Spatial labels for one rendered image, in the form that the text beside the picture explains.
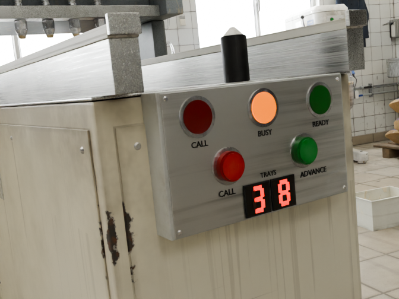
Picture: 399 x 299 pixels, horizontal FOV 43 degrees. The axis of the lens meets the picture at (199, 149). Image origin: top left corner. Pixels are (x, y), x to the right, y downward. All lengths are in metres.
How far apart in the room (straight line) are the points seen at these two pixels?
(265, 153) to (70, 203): 0.22
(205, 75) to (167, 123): 0.39
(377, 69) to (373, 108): 0.43
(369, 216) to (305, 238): 2.19
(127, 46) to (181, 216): 0.16
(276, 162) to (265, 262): 0.12
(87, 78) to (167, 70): 0.47
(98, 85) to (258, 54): 0.32
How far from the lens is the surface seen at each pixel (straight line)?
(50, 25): 1.24
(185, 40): 4.81
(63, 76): 0.57
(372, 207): 2.78
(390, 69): 5.77
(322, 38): 0.64
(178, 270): 0.53
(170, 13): 1.32
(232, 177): 0.50
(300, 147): 0.55
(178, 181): 0.47
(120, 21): 0.45
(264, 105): 0.53
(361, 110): 5.89
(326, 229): 0.65
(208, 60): 0.84
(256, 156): 0.52
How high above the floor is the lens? 0.84
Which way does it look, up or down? 7 degrees down
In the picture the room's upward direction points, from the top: 6 degrees counter-clockwise
